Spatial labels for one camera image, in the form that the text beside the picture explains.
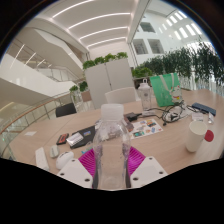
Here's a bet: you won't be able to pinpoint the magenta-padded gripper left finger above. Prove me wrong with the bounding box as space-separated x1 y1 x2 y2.
57 148 98 190

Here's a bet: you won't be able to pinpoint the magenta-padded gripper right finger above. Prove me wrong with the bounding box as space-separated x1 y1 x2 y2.
126 146 169 189

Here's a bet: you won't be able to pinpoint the clear plastic water bottle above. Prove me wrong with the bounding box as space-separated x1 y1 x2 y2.
92 103 132 191

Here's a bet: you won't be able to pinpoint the white computer mouse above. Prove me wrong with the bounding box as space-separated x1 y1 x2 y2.
55 150 75 171

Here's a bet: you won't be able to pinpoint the small white device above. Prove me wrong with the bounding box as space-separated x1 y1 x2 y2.
49 144 60 159

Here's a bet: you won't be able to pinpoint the white power strip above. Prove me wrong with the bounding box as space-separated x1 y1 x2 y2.
35 146 50 172

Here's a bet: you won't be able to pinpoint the black notebook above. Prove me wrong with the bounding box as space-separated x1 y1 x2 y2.
66 125 97 150

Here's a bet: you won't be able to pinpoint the colourful sticker sheet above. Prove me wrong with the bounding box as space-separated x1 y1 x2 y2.
128 118 164 140

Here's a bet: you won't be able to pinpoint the black power adapter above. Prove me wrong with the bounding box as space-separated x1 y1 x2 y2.
123 112 143 123

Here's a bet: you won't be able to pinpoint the white paper cup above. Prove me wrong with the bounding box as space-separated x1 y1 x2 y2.
185 120 208 154

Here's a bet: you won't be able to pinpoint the white paper slip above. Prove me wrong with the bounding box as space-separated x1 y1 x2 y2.
23 130 38 137

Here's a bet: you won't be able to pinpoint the black chair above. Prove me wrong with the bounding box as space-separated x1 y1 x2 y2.
55 102 78 118

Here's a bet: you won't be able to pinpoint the flat round red coaster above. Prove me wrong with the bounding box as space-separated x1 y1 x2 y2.
203 129 215 143

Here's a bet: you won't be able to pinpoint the white chair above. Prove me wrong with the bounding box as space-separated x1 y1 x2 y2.
104 86 138 105

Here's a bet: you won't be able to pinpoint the green tote bag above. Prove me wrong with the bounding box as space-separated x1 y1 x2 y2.
149 72 184 108

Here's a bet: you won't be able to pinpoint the dark blue keyboard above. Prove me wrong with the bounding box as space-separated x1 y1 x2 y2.
191 102 217 117

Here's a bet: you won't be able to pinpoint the small potted plants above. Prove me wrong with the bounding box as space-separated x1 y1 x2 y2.
69 81 90 94

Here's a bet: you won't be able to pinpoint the white cabinet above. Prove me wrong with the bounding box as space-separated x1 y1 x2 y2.
84 58 135 110

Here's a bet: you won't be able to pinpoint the low green planter bush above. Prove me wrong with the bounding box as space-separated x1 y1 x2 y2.
132 66 153 79

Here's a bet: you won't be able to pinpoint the row of tall green plants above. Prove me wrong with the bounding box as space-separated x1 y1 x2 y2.
133 39 224 92

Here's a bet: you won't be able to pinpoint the green plants on cabinet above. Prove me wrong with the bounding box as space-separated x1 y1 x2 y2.
82 51 129 70

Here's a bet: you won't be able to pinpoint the black cable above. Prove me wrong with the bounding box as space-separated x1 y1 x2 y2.
146 103 194 127

